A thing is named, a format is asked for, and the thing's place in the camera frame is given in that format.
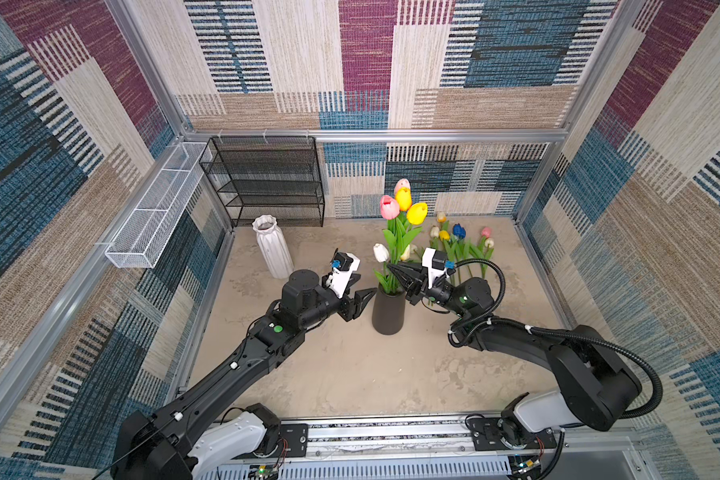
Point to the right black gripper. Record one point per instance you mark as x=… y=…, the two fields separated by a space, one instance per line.
x=417 y=279

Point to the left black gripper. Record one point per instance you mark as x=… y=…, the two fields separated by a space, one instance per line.
x=352 y=308

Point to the cream white tulip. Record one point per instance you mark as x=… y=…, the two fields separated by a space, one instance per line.
x=409 y=253

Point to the black cylindrical vase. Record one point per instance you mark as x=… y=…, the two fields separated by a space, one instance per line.
x=388 y=312

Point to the orange yellow tulip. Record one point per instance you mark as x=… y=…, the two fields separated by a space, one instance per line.
x=404 y=201

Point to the light pink tulip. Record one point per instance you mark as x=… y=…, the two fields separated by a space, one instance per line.
x=402 y=183

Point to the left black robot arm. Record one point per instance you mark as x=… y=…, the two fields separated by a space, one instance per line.
x=181 y=440

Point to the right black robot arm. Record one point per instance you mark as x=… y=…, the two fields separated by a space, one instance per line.
x=595 y=384

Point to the white ribbed ceramic vase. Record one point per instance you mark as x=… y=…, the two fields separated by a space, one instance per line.
x=273 y=247

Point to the blue tulip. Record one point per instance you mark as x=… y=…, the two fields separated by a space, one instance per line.
x=460 y=248

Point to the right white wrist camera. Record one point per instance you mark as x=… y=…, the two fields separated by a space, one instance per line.
x=437 y=265

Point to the black wire shelf rack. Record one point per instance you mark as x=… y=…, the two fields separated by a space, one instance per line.
x=255 y=176

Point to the aluminium rail with cable duct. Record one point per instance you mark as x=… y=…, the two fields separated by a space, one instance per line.
x=407 y=447

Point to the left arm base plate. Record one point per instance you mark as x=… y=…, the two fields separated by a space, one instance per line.
x=276 y=441

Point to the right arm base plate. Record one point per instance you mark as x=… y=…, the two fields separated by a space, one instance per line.
x=498 y=434

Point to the white wire mesh basket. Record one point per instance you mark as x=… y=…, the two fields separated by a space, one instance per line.
x=142 y=239

